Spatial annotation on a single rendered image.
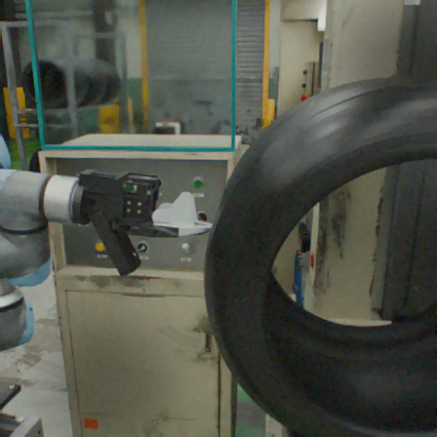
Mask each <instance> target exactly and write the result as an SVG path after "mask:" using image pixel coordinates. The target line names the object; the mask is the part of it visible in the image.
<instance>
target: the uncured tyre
mask: <svg viewBox="0 0 437 437"><path fill-rule="evenodd" d="M318 99H321V100H320V101H318V102H314V101H316V100H318ZM311 102H314V103H313V104H311V105H309V106H308V107H307V108H305V106H306V105H307V104H309V103H311ZM427 159H437V78H419V77H384V78H374V79H368V80H362V81H353V82H349V83H345V84H342V85H339V86H336V87H333V88H331V89H329V90H326V91H324V92H321V93H319V94H317V95H315V96H313V97H312V98H310V99H307V100H305V101H301V102H300V103H298V104H296V105H295V106H293V107H292V108H290V109H289V110H287V111H286V112H285V113H283V114H282V115H281V116H279V118H278V119H276V120H275V121H274V122H273V123H272V124H271V125H269V126H268V127H267V128H266V129H265V130H263V131H262V132H261V133H260V134H259V135H258V136H257V138H256V139H255V140H254V141H253V142H252V143H251V145H250V146H249V147H248V148H247V150H246V151H245V152H244V154H243V155H242V157H241V158H240V161H239V163H238V164H237V166H236V167H235V169H234V170H233V172H232V174H231V176H230V178H229V180H228V183H227V185H226V187H225V190H224V191H223V194H222V197H221V200H220V203H219V206H218V210H217V213H216V216H215V219H214V222H213V225H212V228H211V231H210V235H209V238H208V243H207V248H206V254H205V259H204V272H203V286H204V298H205V304H206V309H207V314H208V318H209V322H210V325H211V329H212V332H213V335H214V337H215V340H216V343H217V345H218V349H219V352H220V354H221V356H222V358H223V360H224V362H225V364H226V366H227V368H229V370H230V372H231V373H232V374H233V376H234V377H235V379H236V380H237V381H238V384H239V385H240V387H241V388H242V389H243V391H244V392H245V393H246V394H247V395H248V396H249V397H250V398H251V399H252V400H253V401H254V402H255V403H256V404H257V405H258V406H259V407H260V408H261V409H263V410H264V411H265V412H266V413H267V414H268V415H270V416H271V417H272V418H273V419H274V420H275V421H277V422H279V423H281V424H282V425H284V426H285V427H287V428H289V429H290V430H292V431H293V432H295V433H296V434H298V435H300V436H302V437H437V302H436V303H434V304H433V305H431V306H430V307H428V308H427V309H425V310H423V311H422V312H421V313H419V314H417V315H415V316H413V317H411V318H406V319H403V320H400V321H397V322H393V323H389V324H384V325H377V326H345V325H341V324H337V323H333V322H330V321H327V320H325V319H322V318H321V317H319V316H316V315H315V314H313V313H311V312H309V311H307V310H306V309H304V308H303V307H302V306H300V305H299V304H298V303H296V302H295V301H294V300H293V299H292V298H291V297H290V296H288V295H287V294H286V293H285V292H284V289H283V288H282V287H281V285H280V284H279V282H278V281H277V279H276V277H275V275H274V273H273V271H272V266H273V264H274V261H275V260H276V257H277V255H278V254H279V252H280V250H281V249H282V247H283V245H284V243H285V242H286V239H287V237H288V236H289V234H290V233H291V231H292V230H293V229H294V227H295V226H296V225H297V224H298V222H299V221H300V220H301V219H302V218H303V217H304V216H305V215H306V214H307V213H308V212H309V211H311V210H312V209H313V208H314V207H315V206H316V205H317V204H319V203H320V202H321V201H322V200H324V199H325V197H326V196H328V195H329V194H331V193H332V192H333V191H335V190H337V189H338V188H340V187H341V186H343V185H345V184H346V183H348V182H350V181H352V180H354V179H357V178H358V177H360V176H364V175H366V174H368V173H371V172H374V171H377V170H379V169H383V168H386V167H388V166H392V165H396V164H401V163H406V162H411V161H417V160H427Z"/></svg>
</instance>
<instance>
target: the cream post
mask: <svg viewBox="0 0 437 437"><path fill-rule="evenodd" d="M325 2H327V6H326V21H325V35H324V44H325V37H326V36H327V35H329V34H330V42H329V55H328V70H327V75H322V78H321V92H324V91H326V90H329V89H331V88H333V87H336V86H339V85H342V84H345V83H349V82H353V81H362V80H368V79H374V78H384V77H397V69H398V66H397V61H398V54H399V45H400V37H401V28H402V19H403V12H404V3H405V0H325ZM385 179H386V168H383V169H379V170H377V171H374V172H371V173H368V174H366V175H364V176H360V177H358V178H357V179H354V180H352V181H350V182H348V183H346V184H345V185H343V186H341V187H340V188H338V189H337V190H335V191H333V192H332V193H331V194H329V195H328V196H326V197H325V199H324V200H322V201H321V202H320V203H319V208H318V214H317V211H316V209H315V207H314V211H313V222H312V238H311V253H310V254H314V267H311V266H309V282H308V299H307V311H309V312H311V313H313V314H315V315H316V316H319V317H321V318H326V319H345V320H365V321H370V314H371V306H372V297H373V288H374V281H375V272H376V263H377V247H378V238H379V231H380V222H381V214H382V205H383V196H384V188H385Z"/></svg>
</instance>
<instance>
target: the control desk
mask: <svg viewBox="0 0 437 437"><path fill-rule="evenodd" d="M38 153H39V162H40V170H41V174H46V175H53V176H61V177H69V178H70V177H76V178H79V174H80V173H83V172H85V171H86V170H95V171H96V173H99V174H105V173H107V174H114V175H119V174H121V173H125V172H127V171H129V172H137V173H144V174H152V175H158V184H157V186H158V187H159V199H158V200H157V201H156V208H155V210H158V208H159V206H160V205H162V204H174V203H175V202H176V200H177V199H178V198H179V196H180V195H181V194H182V193H183V192H189V193H191V194H192V195H193V200H194V206H195V211H196V217H197V219H199V220H202V221H204V222H207V223H210V224H213V222H214V219H215V216H216V213H217V210H218V208H219V203H220V200H221V197H222V194H223V191H224V190H225V187H226V185H227V183H228V180H229V178H230V176H231V174H232V172H233V170H234V169H235V167H236V166H237V164H238V163H239V161H240V158H241V136H236V151H235V152H206V151H146V150H87V149H43V150H41V151H38ZM49 227H50V242H51V249H52V258H51V260H52V268H53V271H55V273H54V281H55V289H56V297H57V307H58V316H59V323H60V337H61V346H62V353H63V362H64V370H65V378H66V386H67V394H68V403H69V410H70V418H71V427H72V434H73V437H236V424H237V406H238V381H237V380H236V379H235V377H234V376H233V374H232V373H231V372H230V370H229V368H227V366H226V364H225V362H224V360H223V358H222V356H221V354H220V352H219V348H218V345H217V343H216V340H215V337H214V335H213V332H212V329H211V325H210V322H209V318H208V314H207V309H206V304H205V298H204V286H203V272H204V259H205V254H206V248H207V243H208V238H209V235H210V232H208V233H205V234H202V235H199V236H191V237H178V238H151V237H144V236H139V235H128V236H129V238H130V240H131V242H132V244H133V246H134V248H135V249H136V251H137V253H138V254H139V257H140V259H141V265H140V266H139V268H138V269H137V270H136V271H135V272H133V273H131V274H128V275H126V276H120V275H119V273H118V271H117V270H116V268H115V266H114V264H113V260H112V258H111V256H110V254H109V253H108V251H107V250H106V248H105V246H104V245H103V243H102V241H101V239H100V238H99V235H98V233H97V231H96V229H95V227H94V225H93V224H92V222H91V221H90V222H89V224H87V225H81V224H75V225H72V224H64V223H57V222H51V221H49ZM83 418H93V419H97V420H98V426H99V429H92V428H84V423H83Z"/></svg>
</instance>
